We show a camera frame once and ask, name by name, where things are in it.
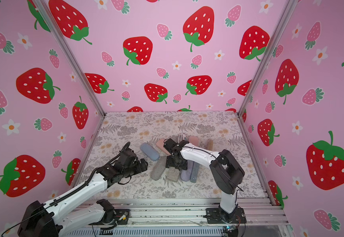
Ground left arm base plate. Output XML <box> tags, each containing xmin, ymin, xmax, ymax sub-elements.
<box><xmin>90</xmin><ymin>209</ymin><xmax>130</xmax><ymax>226</ymax></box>

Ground pink glasses case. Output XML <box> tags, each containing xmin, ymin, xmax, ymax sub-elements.
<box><xmin>156</xmin><ymin>139</ymin><xmax>171</xmax><ymax>156</ymax></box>

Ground tan woven glasses case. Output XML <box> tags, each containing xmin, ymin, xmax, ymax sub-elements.
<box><xmin>207</xmin><ymin>139</ymin><xmax>213</xmax><ymax>151</ymax></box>

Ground green case purple glasses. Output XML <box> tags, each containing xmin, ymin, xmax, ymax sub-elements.
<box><xmin>190</xmin><ymin>163</ymin><xmax>200</xmax><ymax>183</ymax></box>

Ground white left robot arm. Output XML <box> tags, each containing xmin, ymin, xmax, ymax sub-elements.
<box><xmin>18</xmin><ymin>149</ymin><xmax>148</xmax><ymax>237</ymax></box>

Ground aluminium rail frame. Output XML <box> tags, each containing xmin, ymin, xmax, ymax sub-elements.
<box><xmin>40</xmin><ymin>197</ymin><xmax>295</xmax><ymax>237</ymax></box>

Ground aluminium corner post left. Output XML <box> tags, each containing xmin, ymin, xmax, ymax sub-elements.
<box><xmin>34</xmin><ymin>0</ymin><xmax>106</xmax><ymax>118</ymax></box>

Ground pink case black sunglasses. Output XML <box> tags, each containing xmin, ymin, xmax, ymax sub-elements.
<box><xmin>188</xmin><ymin>136</ymin><xmax>199</xmax><ymax>147</ymax></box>

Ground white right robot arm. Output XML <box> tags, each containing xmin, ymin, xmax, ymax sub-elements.
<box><xmin>164</xmin><ymin>139</ymin><xmax>245</xmax><ymax>214</ymax></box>

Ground blue fabric glasses case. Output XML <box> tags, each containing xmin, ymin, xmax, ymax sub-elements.
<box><xmin>140</xmin><ymin>143</ymin><xmax>160</xmax><ymax>161</ymax></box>

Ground grey fabric glasses case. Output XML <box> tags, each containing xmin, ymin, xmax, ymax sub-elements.
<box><xmin>150</xmin><ymin>156</ymin><xmax>167</xmax><ymax>181</ymax></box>

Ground purple case brown lining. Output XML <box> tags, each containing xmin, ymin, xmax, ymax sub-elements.
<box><xmin>180</xmin><ymin>160</ymin><xmax>194</xmax><ymax>182</ymax></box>

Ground grey case teal lining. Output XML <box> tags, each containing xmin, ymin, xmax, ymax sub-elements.
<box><xmin>166</xmin><ymin>167</ymin><xmax>180</xmax><ymax>182</ymax></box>

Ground newspaper print glasses case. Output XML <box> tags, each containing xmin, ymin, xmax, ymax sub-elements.
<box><xmin>178</xmin><ymin>133</ymin><xmax>188</xmax><ymax>143</ymax></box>

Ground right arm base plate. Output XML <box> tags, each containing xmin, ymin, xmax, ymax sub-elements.
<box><xmin>204</xmin><ymin>207</ymin><xmax>247</xmax><ymax>224</ymax></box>

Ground aluminium corner post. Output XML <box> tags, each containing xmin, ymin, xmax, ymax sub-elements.
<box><xmin>34</xmin><ymin>0</ymin><xmax>106</xmax><ymax>118</ymax></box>
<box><xmin>238</xmin><ymin>0</ymin><xmax>298</xmax><ymax>117</ymax></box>

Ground aluminium corner post right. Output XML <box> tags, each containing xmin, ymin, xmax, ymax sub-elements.
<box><xmin>238</xmin><ymin>0</ymin><xmax>298</xmax><ymax>117</ymax></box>

